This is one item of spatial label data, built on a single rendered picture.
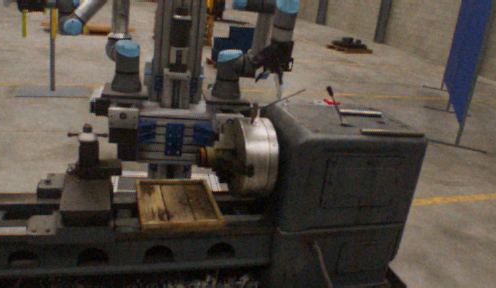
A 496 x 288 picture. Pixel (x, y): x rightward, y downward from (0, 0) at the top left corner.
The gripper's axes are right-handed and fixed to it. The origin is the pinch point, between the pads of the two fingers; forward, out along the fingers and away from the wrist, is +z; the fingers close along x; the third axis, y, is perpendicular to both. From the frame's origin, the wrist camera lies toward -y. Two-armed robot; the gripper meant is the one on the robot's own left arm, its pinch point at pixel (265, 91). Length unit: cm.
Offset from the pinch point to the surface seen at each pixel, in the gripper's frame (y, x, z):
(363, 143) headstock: 24.8, -30.8, 10.0
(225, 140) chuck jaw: -10.0, 6.1, 22.4
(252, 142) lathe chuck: -8.7, -7.8, 15.7
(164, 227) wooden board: -42, -7, 44
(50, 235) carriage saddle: -79, 2, 42
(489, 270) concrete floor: 203, -56, 142
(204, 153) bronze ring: -20.1, 4.5, 25.2
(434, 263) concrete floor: 172, -27, 145
